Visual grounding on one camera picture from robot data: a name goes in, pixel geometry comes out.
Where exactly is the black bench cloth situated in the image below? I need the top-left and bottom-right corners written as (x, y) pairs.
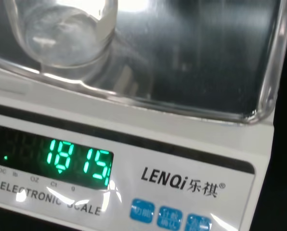
top-left (0, 0), bottom-right (287, 231)

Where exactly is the white electronic balance steel pan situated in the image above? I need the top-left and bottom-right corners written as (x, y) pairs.
top-left (0, 0), bottom-right (287, 231)

